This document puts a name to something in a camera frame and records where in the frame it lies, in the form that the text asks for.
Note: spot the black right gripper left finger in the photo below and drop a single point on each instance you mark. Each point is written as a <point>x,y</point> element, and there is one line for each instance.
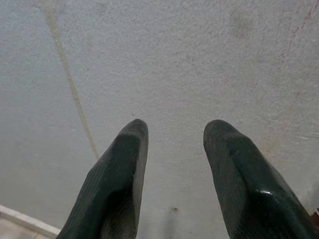
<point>117,179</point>

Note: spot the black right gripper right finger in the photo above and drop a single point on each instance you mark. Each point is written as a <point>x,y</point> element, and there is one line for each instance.
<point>249,189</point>

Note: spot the white skirting board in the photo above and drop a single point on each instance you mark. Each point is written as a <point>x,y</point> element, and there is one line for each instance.
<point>27,221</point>

